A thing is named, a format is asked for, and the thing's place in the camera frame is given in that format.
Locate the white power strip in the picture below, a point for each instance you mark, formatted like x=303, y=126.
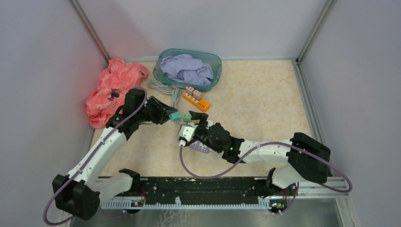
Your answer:
x=204, y=124

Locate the green plug adapter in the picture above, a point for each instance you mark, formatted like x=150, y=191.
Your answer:
x=186, y=117

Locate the orange power strip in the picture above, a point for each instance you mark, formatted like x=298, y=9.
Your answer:
x=201, y=104

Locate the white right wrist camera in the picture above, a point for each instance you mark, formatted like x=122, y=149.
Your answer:
x=186, y=135

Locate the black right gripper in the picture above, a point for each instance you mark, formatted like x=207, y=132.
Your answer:
x=202, y=117

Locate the teal blue plug adapter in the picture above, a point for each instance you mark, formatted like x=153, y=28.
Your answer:
x=175, y=117

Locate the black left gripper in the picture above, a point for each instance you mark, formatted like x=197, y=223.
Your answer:
x=163, y=110

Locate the lavender cloth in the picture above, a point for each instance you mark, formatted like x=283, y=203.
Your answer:
x=184, y=68

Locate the pink printed garment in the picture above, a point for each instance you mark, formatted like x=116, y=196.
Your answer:
x=113, y=84

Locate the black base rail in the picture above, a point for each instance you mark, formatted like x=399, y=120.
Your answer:
x=217, y=191

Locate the teal plastic basket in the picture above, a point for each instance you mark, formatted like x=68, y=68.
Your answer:
x=210, y=58

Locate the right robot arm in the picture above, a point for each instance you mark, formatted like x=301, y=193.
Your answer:
x=303, y=158

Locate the purple power strip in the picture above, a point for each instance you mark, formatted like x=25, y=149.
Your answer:
x=198, y=146

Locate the pink plug adapter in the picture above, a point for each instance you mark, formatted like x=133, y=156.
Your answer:
x=189, y=90
x=197, y=94

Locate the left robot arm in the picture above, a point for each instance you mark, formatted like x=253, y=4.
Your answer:
x=79, y=192

